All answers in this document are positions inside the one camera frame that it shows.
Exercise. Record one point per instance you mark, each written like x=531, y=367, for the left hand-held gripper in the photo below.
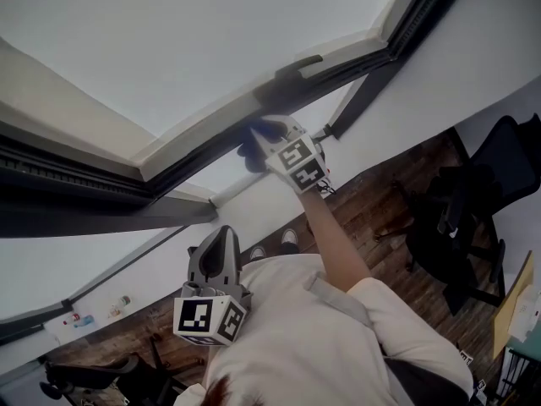
x=198, y=315

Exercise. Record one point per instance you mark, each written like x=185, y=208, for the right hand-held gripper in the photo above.
x=300, y=167

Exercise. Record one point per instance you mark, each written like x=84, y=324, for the blue cleaning cloth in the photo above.
x=253, y=155

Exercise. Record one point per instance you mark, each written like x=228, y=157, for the person's left forearm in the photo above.
x=213, y=366

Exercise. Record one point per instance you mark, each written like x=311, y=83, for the person's right forearm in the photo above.
x=334, y=239

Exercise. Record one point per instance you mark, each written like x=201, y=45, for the person's left white shoe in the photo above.
x=258, y=253

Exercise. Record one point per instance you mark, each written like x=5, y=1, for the person's white shoe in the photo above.
x=289, y=237
x=258, y=253

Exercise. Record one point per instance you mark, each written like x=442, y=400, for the person's right white shoe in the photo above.
x=289, y=237

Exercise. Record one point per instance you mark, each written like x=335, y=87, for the clear plastic bottle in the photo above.
x=124, y=301

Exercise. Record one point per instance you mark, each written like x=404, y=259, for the orange-label plastic bottle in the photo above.
x=115, y=311

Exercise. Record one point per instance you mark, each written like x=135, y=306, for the person's white sweatshirt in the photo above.
x=304, y=353

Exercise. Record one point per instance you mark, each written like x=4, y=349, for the blue-label plastic bottle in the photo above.
x=84, y=322

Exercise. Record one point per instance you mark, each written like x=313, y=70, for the red-capped plastic bottle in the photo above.
x=72, y=319

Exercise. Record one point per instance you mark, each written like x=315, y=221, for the black office chair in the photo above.
x=105, y=374
x=494, y=171

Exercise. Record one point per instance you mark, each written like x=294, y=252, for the yellow cardboard box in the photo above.
x=513, y=303

